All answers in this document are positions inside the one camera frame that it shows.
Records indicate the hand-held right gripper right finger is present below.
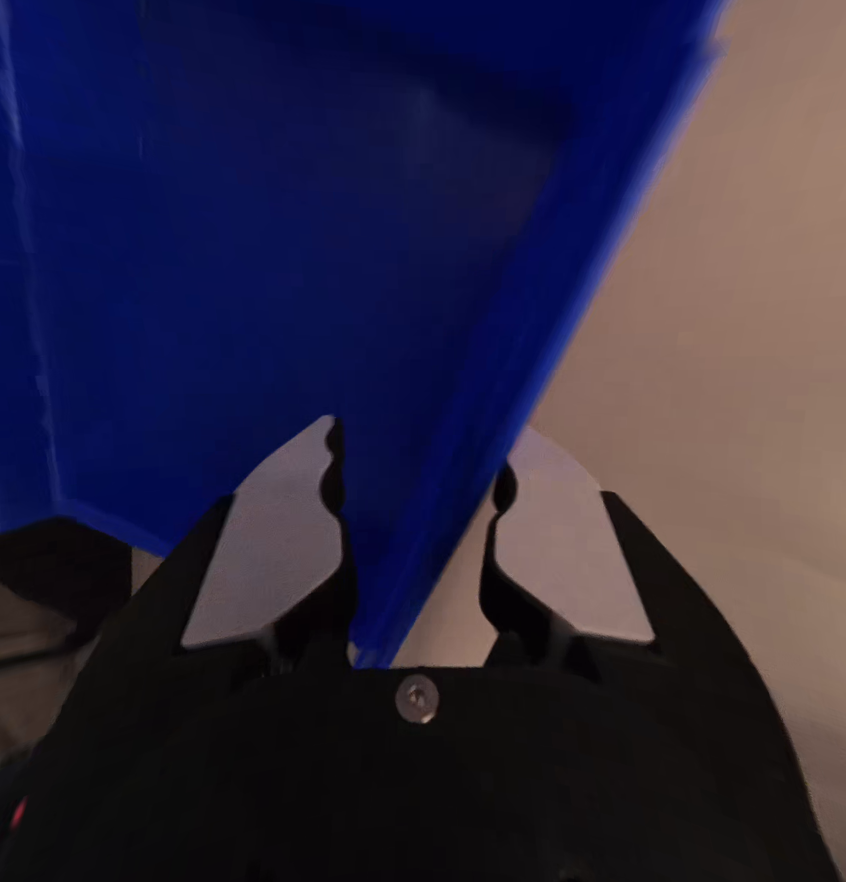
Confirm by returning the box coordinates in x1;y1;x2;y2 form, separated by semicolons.
479;426;656;645

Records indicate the blue plastic box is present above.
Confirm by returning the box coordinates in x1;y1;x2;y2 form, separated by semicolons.
0;0;733;671

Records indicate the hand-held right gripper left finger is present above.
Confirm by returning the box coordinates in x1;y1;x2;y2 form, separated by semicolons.
180;415;360;649

